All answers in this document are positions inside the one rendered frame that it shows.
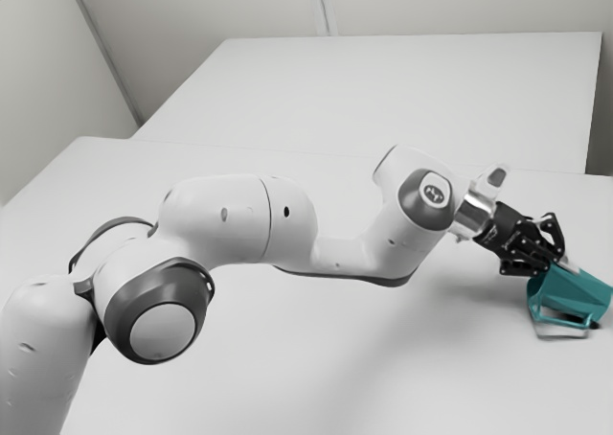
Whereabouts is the teal faceted mug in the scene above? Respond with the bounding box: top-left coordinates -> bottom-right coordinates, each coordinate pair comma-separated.
525,261 -> 613,340

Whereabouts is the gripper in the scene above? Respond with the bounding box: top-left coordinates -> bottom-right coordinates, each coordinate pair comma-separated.
471,200 -> 581,278

